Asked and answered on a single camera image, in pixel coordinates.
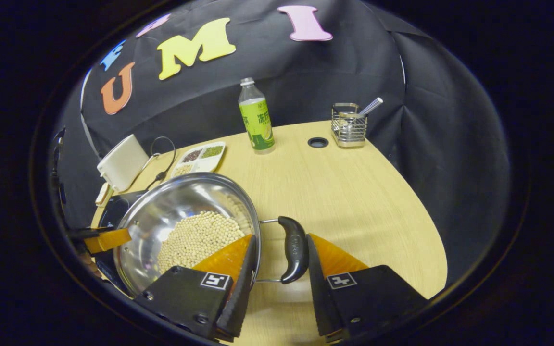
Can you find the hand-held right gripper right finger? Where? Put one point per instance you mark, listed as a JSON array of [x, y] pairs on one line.
[[318, 288]]

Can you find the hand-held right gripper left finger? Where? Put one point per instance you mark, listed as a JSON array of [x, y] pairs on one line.
[[243, 293]]

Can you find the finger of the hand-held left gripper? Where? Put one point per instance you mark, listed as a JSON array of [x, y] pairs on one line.
[[108, 239]]

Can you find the black induction cooktop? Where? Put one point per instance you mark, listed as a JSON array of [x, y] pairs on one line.
[[116, 204]]

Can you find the stainless steel pot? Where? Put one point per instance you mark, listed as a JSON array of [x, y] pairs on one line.
[[171, 202]]

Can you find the pile of soybeans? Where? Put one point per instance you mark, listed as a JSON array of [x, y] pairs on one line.
[[195, 238]]

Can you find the bread slice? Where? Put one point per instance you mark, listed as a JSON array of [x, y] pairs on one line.
[[103, 194]]

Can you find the white toaster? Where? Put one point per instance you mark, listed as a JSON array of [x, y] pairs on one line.
[[123, 163]]

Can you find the white divided bean dish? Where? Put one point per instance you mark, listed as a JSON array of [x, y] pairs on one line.
[[200, 163]]

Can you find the green label drink bottle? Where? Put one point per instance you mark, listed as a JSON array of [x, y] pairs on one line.
[[256, 125]]

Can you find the black backdrop cloth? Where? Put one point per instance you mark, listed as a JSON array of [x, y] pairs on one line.
[[354, 72]]

